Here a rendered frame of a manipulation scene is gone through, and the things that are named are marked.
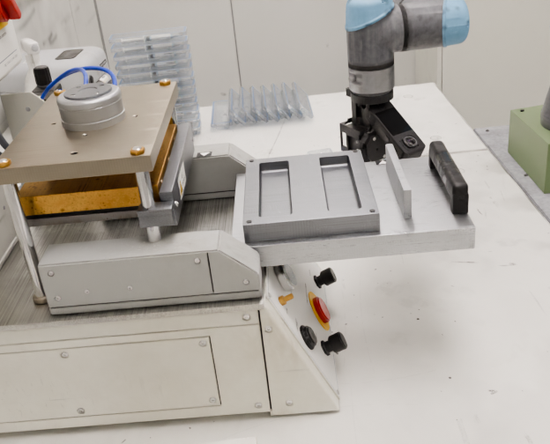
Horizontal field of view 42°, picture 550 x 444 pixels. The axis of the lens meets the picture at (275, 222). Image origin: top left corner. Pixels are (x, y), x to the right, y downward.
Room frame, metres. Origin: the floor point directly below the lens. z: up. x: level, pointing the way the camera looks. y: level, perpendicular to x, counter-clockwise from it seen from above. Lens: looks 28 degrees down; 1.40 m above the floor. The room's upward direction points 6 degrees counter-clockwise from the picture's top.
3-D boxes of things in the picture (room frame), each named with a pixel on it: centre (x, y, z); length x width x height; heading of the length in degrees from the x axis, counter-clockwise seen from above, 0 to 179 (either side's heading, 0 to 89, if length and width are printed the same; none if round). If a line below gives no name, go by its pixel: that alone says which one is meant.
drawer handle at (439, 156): (0.86, -0.23, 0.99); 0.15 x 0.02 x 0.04; 178
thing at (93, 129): (0.90, 0.24, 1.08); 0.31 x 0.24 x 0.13; 178
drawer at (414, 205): (0.86, -0.09, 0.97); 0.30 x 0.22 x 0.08; 88
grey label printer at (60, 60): (1.85, 0.52, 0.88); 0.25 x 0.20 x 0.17; 84
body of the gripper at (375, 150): (1.17, -0.18, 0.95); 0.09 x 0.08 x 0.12; 27
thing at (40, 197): (0.88, 0.21, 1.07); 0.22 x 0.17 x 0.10; 178
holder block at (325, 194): (0.86, -0.05, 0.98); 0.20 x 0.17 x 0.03; 178
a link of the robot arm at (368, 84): (1.16, -0.18, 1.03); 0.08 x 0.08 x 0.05
